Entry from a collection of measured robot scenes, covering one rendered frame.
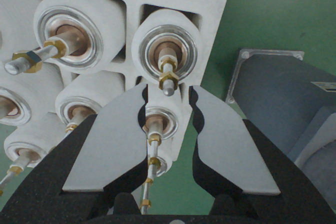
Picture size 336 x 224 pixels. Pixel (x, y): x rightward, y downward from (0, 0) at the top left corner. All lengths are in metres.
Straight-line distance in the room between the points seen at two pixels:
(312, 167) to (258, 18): 0.36
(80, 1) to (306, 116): 0.35
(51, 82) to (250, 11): 0.47
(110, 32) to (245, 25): 0.37
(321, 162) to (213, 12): 0.27
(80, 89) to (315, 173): 0.37
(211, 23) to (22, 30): 0.26
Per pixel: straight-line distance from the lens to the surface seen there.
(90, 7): 0.22
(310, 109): 0.33
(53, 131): 0.40
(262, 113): 0.40
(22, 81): 0.32
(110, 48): 0.22
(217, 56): 0.50
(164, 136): 0.28
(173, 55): 0.18
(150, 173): 0.21
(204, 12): 0.28
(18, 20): 0.29
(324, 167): 0.32
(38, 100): 0.32
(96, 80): 0.29
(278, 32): 0.55
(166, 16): 0.20
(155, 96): 0.25
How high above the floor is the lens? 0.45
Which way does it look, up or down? 57 degrees down
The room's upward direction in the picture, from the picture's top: 179 degrees clockwise
